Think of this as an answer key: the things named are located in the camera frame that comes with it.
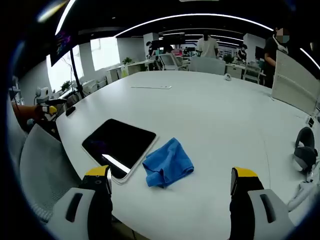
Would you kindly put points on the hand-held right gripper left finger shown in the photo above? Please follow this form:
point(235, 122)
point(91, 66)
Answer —
point(75, 212)

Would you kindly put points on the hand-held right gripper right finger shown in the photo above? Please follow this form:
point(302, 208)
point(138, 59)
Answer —
point(260, 215)

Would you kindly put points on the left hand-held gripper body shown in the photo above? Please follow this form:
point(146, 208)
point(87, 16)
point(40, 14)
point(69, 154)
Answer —
point(42, 94)

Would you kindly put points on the blue cleaning cloth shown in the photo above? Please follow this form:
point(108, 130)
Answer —
point(170, 160)

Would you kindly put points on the small black block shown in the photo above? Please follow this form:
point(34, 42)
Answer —
point(70, 111)

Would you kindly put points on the green potted plant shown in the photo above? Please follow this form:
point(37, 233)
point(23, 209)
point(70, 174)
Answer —
point(127, 60)
point(228, 59)
point(65, 86)

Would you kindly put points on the black stand pole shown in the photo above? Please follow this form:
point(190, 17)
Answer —
point(76, 75)

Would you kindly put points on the grey mesh chair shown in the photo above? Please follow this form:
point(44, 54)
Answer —
point(45, 162)

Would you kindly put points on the black display screen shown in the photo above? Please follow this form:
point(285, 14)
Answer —
point(61, 46)

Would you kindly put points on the grey padded headset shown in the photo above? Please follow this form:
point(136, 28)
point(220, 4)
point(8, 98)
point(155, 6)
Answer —
point(306, 140)

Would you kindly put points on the flat white strip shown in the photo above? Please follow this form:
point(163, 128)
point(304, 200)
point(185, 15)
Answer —
point(151, 87)

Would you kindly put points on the small white box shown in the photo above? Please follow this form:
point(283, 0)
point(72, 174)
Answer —
point(311, 121)

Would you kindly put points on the white office chair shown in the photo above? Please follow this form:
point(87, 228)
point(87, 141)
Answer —
point(170, 61)

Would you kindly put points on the white divider panel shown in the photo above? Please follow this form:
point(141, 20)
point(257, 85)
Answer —
point(292, 82)

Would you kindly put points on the small white device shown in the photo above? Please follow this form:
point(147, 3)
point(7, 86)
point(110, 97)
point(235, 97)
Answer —
point(228, 77)

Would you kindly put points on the white mesh chair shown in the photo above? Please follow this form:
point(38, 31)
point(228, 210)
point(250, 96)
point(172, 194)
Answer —
point(252, 72)

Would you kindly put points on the grey backed chair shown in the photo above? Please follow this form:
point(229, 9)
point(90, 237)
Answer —
point(207, 65)

